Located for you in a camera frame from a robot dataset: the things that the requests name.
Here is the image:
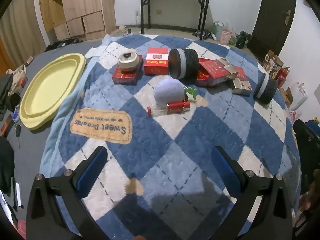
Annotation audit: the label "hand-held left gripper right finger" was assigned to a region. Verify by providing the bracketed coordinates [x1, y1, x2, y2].
[211, 145, 293, 240]

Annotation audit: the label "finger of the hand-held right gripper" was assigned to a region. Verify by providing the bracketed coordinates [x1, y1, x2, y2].
[292, 119, 320, 197]

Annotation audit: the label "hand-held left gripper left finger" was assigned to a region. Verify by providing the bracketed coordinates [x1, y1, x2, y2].
[26, 145, 110, 240]

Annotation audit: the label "dark cylinder with grey band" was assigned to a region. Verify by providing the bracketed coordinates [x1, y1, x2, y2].
[168, 48, 200, 80]
[253, 72, 278, 105]

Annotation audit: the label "red and clear lighter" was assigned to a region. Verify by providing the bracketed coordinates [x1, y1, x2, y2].
[147, 101, 191, 117]

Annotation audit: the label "green keychain charm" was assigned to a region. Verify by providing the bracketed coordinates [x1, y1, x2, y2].
[185, 87, 198, 101]

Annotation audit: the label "small silver red cigarette pack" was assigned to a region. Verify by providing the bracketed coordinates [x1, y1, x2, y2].
[230, 78, 252, 96]

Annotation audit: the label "red box with hologram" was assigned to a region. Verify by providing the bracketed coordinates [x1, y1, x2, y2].
[196, 58, 227, 87]

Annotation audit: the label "red card box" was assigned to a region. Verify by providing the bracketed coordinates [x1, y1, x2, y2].
[232, 66, 248, 81]

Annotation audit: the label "pale yellow plastic basin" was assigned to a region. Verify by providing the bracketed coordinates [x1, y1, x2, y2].
[19, 53, 87, 130]

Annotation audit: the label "lavender fuzzy ball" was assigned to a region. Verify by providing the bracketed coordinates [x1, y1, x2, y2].
[153, 78, 186, 107]

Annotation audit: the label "long red box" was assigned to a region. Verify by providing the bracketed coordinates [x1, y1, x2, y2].
[112, 55, 143, 85]

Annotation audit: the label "large silver red cigarette pack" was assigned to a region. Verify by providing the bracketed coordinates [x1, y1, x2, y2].
[200, 58, 239, 80]

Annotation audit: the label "round silver tin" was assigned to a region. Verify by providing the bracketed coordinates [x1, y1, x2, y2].
[118, 52, 139, 72]

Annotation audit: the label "red and white box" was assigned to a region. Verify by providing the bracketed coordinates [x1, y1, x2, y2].
[144, 48, 170, 75]

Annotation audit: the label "white shopping bag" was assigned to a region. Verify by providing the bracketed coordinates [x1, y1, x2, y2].
[287, 82, 308, 111]

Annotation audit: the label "blue checkered plush blanket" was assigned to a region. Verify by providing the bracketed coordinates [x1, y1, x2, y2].
[40, 34, 302, 240]

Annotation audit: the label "red fire extinguisher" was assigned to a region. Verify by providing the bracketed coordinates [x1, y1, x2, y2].
[275, 67, 288, 85]

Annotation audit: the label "printed cardboard boxes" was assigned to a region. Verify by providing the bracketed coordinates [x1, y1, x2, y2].
[261, 50, 284, 78]

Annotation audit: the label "dark clothes pile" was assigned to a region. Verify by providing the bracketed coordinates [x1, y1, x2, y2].
[0, 75, 21, 112]

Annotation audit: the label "black bag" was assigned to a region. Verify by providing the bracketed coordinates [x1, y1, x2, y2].
[235, 31, 248, 49]

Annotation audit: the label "beige tote bag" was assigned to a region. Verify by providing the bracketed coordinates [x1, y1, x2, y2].
[5, 64, 27, 85]

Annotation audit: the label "pink packaging bag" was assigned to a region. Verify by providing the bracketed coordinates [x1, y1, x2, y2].
[220, 30, 233, 44]

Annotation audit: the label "dark brown door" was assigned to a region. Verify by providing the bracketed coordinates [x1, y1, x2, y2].
[246, 0, 298, 55]

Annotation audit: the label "checkered cloth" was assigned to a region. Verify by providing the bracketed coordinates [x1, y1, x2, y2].
[192, 30, 213, 40]

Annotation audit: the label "beige curtain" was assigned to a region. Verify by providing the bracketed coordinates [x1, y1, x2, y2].
[0, 2, 47, 68]

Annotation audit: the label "wooden wardrobe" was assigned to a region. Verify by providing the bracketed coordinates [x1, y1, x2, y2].
[37, 0, 117, 42]

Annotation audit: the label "black folding table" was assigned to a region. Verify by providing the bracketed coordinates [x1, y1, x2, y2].
[131, 0, 215, 41]

